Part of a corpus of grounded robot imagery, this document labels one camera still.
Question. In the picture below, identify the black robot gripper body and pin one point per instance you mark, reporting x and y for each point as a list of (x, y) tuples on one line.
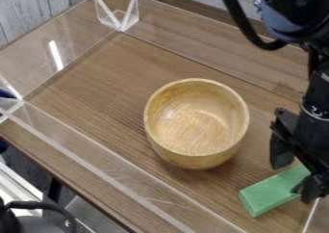
[(306, 129)]

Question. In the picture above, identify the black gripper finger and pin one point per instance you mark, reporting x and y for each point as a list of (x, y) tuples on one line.
[(311, 187), (280, 152)]

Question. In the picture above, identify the green rectangular block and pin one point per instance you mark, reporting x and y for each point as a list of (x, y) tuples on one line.
[(271, 192)]

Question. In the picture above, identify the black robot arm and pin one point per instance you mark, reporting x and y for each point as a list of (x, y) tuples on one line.
[(295, 21)]

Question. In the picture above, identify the brown wooden bowl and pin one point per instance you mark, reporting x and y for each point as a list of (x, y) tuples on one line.
[(195, 120)]

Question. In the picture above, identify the black table leg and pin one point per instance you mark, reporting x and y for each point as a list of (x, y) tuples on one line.
[(54, 190)]

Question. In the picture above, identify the blue object at left edge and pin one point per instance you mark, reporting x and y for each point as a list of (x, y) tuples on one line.
[(4, 145)]

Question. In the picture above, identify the clear acrylic enclosure wall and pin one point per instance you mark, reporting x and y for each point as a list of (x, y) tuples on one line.
[(83, 77)]

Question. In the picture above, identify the grey metal base plate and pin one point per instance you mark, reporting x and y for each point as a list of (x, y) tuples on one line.
[(33, 224)]

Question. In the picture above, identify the clear acrylic corner bracket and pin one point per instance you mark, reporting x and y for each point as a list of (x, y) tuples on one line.
[(119, 20)]

